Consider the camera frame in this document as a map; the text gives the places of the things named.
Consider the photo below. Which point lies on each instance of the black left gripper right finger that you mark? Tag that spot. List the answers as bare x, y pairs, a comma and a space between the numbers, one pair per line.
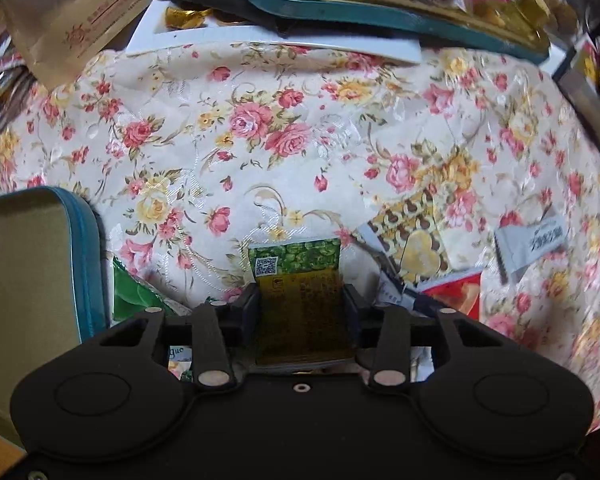
382, 338

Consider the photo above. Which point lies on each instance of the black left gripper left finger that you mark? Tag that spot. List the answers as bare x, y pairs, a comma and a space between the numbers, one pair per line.
206, 345

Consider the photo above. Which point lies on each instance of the yellow green snack packet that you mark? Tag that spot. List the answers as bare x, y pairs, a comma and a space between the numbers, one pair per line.
302, 318

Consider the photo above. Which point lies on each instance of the red biscuit packet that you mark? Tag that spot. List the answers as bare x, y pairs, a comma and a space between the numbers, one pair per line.
459, 290

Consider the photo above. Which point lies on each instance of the gold heart chocolate packet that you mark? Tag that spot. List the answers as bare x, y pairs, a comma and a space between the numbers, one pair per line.
409, 237

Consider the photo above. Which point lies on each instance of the grey white snack bar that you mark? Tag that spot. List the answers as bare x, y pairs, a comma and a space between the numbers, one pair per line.
520, 246

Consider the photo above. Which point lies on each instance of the white black snack packet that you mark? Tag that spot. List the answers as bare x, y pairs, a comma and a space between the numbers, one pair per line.
390, 292

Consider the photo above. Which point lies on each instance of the empty gold metal tray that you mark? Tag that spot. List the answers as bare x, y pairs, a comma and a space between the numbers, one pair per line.
51, 292

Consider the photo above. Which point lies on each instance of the floral tablecloth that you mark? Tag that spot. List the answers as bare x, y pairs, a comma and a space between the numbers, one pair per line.
190, 154

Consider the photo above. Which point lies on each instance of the white board under tray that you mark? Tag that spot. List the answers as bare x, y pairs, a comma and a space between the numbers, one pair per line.
233, 21

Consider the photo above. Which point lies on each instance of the brown paper bag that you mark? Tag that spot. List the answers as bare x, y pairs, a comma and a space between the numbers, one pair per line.
57, 38

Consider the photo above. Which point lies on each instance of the teal gold snack tray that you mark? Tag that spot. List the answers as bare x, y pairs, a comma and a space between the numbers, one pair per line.
515, 37

